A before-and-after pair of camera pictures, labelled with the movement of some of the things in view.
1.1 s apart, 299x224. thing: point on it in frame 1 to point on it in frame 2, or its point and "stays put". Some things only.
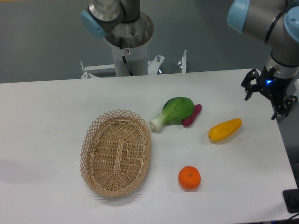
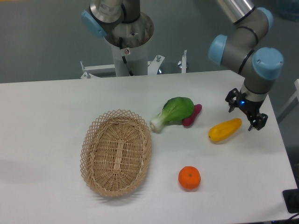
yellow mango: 222,130 stays put
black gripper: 276,88 to 251,108
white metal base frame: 153,66 stays put
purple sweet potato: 188,121 stays put
